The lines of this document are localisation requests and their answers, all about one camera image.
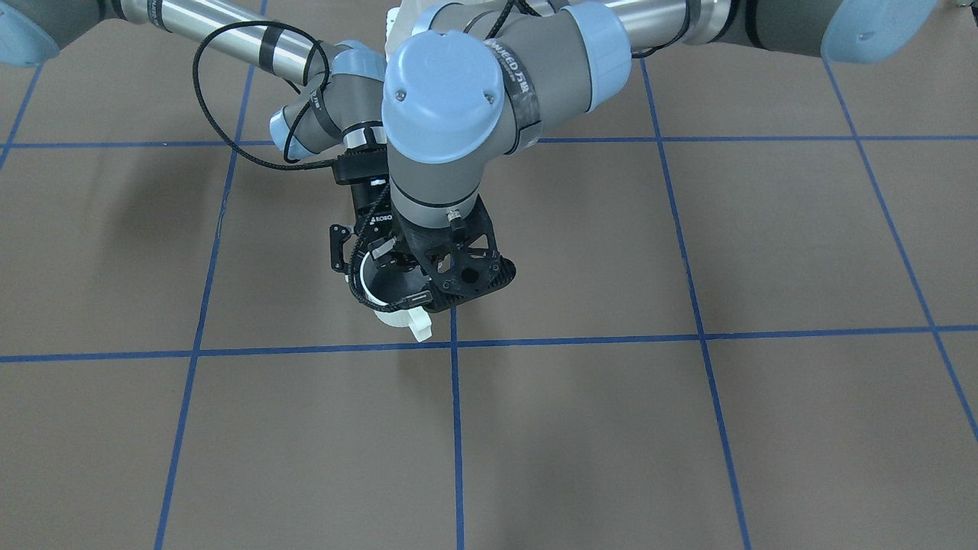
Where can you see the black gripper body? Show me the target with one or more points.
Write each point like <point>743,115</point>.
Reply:
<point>400,270</point>
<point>372,215</point>

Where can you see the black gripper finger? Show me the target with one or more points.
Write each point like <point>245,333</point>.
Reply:
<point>339,260</point>

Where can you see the white HOME mug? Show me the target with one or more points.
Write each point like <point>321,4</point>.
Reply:
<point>385,285</point>

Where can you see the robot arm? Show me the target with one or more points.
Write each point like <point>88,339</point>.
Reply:
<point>334,121</point>
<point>471,81</point>

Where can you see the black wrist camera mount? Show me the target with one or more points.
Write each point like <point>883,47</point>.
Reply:
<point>474,267</point>

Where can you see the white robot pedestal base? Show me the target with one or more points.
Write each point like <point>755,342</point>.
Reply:
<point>400,23</point>

